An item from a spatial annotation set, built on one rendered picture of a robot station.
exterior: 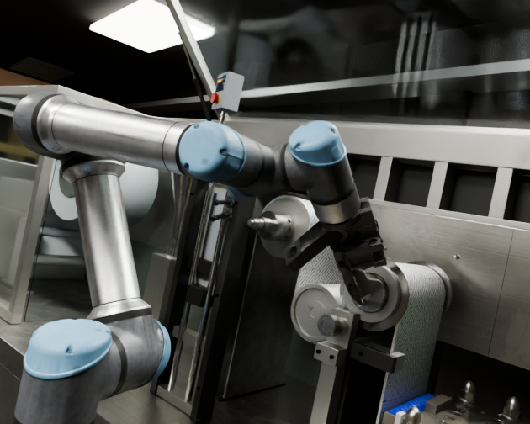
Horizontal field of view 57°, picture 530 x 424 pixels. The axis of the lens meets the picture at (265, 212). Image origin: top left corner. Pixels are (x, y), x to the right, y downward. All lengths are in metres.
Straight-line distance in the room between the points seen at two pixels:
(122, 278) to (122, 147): 0.27
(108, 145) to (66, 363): 0.32
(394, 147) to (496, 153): 0.26
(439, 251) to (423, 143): 0.28
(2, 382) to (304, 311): 0.86
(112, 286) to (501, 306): 0.85
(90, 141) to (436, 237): 0.86
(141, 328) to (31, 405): 0.21
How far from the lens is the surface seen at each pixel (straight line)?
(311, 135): 0.70
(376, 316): 0.98
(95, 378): 0.80
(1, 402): 1.55
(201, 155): 0.62
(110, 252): 0.91
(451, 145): 1.32
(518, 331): 1.24
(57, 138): 0.83
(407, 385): 1.11
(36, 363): 0.79
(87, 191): 0.94
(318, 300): 1.05
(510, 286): 1.24
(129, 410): 1.13
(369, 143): 1.41
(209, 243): 1.12
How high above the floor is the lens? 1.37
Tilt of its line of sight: level
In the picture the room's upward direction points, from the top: 11 degrees clockwise
